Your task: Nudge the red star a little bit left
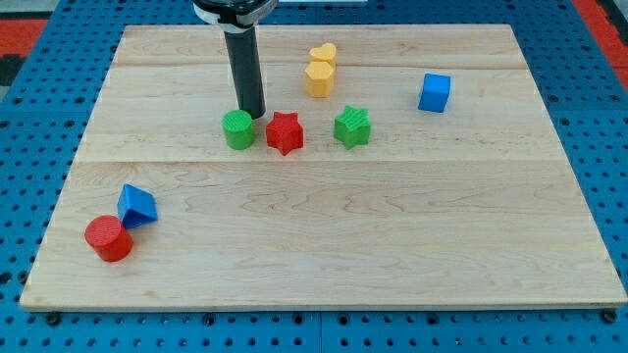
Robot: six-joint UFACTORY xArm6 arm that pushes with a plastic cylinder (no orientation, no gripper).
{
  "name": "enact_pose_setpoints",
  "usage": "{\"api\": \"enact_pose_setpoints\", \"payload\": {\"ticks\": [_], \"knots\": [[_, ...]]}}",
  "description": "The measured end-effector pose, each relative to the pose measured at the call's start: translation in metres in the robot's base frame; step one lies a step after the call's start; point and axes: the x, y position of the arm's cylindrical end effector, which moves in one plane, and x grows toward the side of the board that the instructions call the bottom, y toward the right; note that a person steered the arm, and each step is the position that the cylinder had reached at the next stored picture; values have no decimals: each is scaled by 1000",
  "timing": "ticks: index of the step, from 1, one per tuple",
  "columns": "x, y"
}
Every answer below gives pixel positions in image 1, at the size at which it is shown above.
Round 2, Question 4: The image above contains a red star block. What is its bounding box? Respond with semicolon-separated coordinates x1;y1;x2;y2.
266;112;304;156

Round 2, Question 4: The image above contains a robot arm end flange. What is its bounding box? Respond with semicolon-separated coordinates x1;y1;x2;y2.
192;0;279;33

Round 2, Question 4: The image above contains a green star block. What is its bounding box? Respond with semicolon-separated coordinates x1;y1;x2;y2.
334;105;371;149

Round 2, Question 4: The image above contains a light wooden board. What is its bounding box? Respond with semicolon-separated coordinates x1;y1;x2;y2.
21;25;627;313

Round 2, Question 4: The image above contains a green cylinder block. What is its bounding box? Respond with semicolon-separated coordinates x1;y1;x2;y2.
222;110;255;150

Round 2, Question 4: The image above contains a yellow hexagon block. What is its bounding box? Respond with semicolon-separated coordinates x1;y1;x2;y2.
305;61;335;98

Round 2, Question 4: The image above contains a yellow heart block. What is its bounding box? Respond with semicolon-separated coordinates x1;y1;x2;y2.
309;42;338;69

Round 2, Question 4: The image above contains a blue cube block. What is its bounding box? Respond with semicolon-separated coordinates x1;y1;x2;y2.
418;73;451;113

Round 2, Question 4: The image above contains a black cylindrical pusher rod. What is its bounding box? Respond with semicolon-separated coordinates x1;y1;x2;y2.
225;26;266;120

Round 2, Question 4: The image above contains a blue triangular prism block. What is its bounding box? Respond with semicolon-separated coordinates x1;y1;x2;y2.
117;183;158;228

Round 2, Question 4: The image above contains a red cylinder block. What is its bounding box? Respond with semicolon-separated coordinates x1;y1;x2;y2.
84;215;133;262

